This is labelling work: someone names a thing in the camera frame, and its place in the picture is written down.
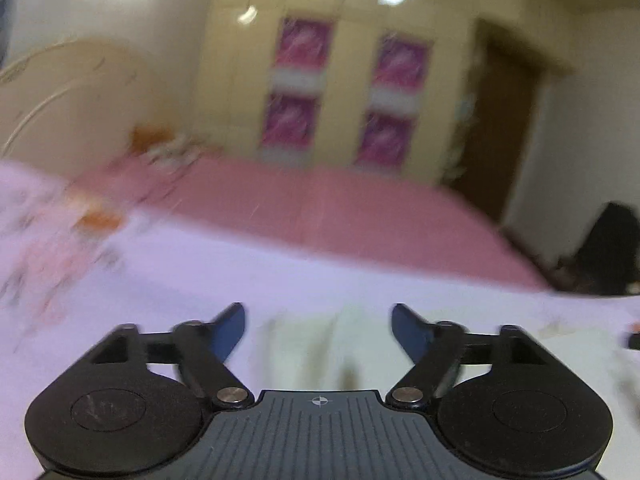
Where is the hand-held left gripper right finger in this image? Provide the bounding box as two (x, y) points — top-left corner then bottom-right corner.
(386, 303), (548, 412)

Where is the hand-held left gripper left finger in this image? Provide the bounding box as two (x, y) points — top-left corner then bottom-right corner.
(87, 302), (253, 411)

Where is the purple floral bedsheet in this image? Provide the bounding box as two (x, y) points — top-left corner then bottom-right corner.
(0, 160), (640, 461)

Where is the pink checked bedsheet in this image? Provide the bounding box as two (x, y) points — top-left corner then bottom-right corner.
(75, 152), (556, 293)

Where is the cream corner shelf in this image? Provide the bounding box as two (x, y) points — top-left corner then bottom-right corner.
(440, 95), (473, 186)

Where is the brown wooden door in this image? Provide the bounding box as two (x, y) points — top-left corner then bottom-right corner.
(462, 35), (543, 221)

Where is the cream arched headboard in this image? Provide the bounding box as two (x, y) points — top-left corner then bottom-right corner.
(0, 37), (156, 161)

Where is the cream wardrobe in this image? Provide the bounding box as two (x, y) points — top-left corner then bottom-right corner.
(197, 0), (476, 186)

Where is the blue curtain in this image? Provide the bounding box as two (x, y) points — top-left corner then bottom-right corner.
(0, 0), (26, 66)

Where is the magenta wall poster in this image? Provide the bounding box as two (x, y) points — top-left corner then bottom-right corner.
(257, 92), (321, 153)
(372, 32), (431, 111)
(355, 112), (416, 171)
(272, 17), (333, 93)

